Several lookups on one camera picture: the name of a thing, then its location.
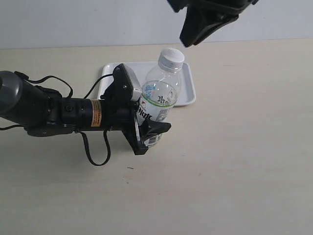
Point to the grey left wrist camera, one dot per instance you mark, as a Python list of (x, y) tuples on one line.
[(126, 84)]

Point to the white bottle cap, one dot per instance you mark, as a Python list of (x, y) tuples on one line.
[(171, 59)]

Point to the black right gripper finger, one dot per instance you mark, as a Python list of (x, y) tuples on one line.
[(200, 23)]

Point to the clear plastic drink bottle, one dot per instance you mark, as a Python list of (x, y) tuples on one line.
[(160, 92)]

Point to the white rectangular tray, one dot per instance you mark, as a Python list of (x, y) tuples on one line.
[(187, 94)]

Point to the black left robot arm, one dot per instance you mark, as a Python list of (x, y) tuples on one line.
[(44, 112)]

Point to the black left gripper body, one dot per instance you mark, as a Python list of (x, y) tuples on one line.
[(121, 103)]

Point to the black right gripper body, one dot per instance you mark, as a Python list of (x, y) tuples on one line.
[(219, 9)]

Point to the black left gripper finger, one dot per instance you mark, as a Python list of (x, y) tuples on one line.
[(149, 129)]

